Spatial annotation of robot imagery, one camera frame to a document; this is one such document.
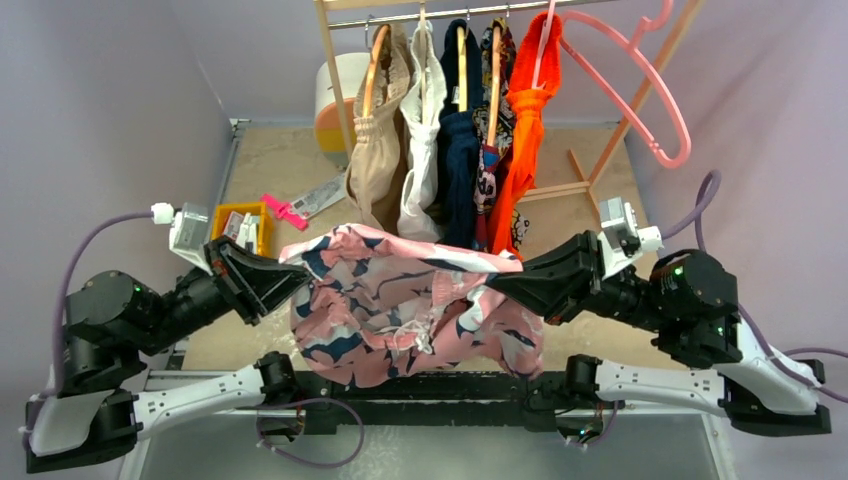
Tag pink shark print shorts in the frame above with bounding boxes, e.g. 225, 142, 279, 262
279, 224, 544, 388

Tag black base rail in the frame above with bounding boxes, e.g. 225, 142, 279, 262
258, 369, 624, 439

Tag pink plastic hanger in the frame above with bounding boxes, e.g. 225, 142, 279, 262
528, 0, 694, 170

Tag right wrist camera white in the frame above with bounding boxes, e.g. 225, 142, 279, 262
597, 197, 663, 280

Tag beige shorts on hanger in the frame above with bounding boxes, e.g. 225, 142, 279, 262
345, 23, 412, 234

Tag pink plastic clip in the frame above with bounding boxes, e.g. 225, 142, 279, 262
260, 193, 309, 231

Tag orange shorts on hanger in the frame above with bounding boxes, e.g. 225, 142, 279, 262
488, 12, 562, 255

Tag orange hanger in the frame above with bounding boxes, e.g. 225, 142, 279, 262
362, 24, 390, 118

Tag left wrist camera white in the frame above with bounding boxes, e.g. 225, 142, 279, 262
150, 202, 212, 274

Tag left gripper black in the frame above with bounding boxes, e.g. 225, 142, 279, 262
137, 233, 321, 354

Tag yellow plastic bin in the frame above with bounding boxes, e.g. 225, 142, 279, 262
210, 202, 274, 257

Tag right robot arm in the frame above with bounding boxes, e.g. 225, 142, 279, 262
487, 231, 832, 438

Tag printed flat package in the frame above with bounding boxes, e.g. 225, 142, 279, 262
291, 173, 346, 219

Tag white shorts on hanger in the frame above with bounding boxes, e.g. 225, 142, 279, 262
397, 21, 447, 242

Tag navy shorts on hanger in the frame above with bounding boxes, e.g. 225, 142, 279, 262
437, 19, 484, 249

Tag round drawer cabinet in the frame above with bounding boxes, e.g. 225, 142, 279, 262
314, 52, 369, 168

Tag patterned shorts on hanger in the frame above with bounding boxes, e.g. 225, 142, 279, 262
472, 17, 516, 254

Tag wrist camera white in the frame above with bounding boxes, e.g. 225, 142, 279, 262
150, 202, 212, 274
597, 197, 663, 280

